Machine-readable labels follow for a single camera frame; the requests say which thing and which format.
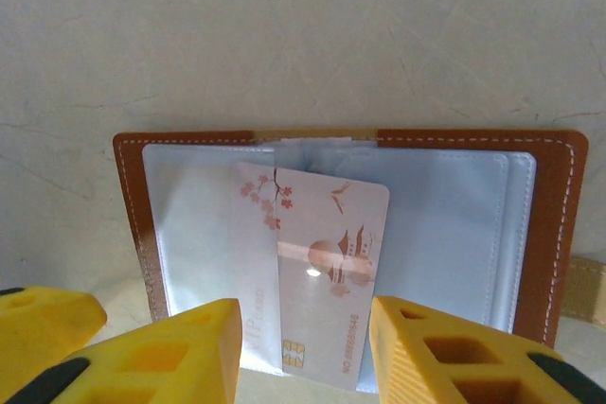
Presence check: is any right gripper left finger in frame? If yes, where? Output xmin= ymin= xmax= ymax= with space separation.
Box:
xmin=4 ymin=298 xmax=244 ymax=404

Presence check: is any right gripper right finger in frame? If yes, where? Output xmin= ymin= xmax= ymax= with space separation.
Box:
xmin=367 ymin=294 xmax=596 ymax=404

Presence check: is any brown leather card holder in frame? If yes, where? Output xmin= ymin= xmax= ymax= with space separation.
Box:
xmin=112 ymin=128 xmax=606 ymax=351

